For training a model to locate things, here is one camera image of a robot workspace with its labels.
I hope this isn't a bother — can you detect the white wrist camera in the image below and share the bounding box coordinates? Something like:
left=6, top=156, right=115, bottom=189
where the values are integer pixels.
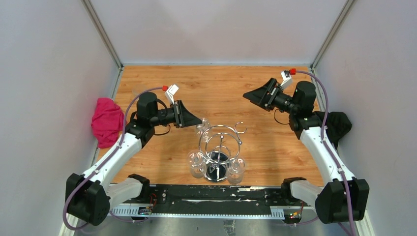
left=163, top=84, right=179, bottom=104
left=280, top=70, right=293, bottom=90

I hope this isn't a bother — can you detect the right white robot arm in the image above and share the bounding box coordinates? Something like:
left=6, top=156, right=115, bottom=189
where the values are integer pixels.
left=243, top=78, right=370, bottom=224

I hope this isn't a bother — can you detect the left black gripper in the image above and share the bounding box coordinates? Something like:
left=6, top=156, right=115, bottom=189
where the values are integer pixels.
left=150, top=100, right=202, bottom=129

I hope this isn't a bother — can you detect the aluminium frame rail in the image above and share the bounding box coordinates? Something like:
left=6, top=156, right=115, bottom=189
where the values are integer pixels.
left=59, top=182, right=375, bottom=236

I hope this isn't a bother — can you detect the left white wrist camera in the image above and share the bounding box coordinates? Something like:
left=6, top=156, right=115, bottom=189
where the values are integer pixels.
left=163, top=84, right=179, bottom=104

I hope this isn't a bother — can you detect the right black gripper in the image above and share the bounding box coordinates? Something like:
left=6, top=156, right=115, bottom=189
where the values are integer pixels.
left=243, top=78, right=298, bottom=115

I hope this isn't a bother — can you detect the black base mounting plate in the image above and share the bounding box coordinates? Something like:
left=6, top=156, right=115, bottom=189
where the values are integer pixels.
left=111, top=184, right=314, bottom=216

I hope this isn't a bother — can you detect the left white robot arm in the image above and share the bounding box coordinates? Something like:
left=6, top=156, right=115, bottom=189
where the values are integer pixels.
left=62, top=88, right=202, bottom=231

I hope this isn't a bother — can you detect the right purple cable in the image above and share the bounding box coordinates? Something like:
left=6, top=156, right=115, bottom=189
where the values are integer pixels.
left=289, top=68, right=357, bottom=236

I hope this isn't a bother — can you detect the purple cable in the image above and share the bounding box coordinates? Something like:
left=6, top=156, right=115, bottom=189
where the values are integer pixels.
left=62, top=85, right=169, bottom=232
left=289, top=68, right=357, bottom=236

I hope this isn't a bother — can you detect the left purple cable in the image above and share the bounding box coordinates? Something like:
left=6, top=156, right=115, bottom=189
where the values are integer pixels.
left=62, top=85, right=169, bottom=232

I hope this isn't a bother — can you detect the pink cloth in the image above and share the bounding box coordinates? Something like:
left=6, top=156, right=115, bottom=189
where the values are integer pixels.
left=90, top=97, right=124, bottom=149

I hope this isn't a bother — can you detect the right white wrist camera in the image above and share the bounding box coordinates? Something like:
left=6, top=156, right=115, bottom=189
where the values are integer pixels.
left=280, top=70, right=293, bottom=90

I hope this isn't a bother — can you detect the chrome wine glass rack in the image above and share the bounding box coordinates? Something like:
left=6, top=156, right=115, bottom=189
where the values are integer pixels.
left=198, top=121, right=247, bottom=183

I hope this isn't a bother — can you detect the black cloth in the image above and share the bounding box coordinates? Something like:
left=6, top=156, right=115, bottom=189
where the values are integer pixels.
left=325, top=112, right=352, bottom=149

